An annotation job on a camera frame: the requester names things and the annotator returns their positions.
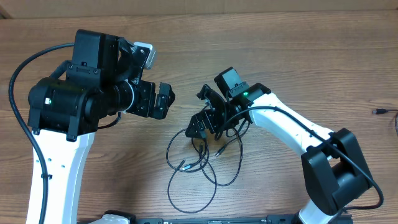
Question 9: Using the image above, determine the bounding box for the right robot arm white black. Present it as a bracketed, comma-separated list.
[185, 67, 372, 223]

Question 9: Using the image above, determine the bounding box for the black usb cable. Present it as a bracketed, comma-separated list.
[372, 108, 398, 136]
[165, 128, 218, 215]

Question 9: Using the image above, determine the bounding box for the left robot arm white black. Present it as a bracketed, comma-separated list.
[27, 30, 175, 223]

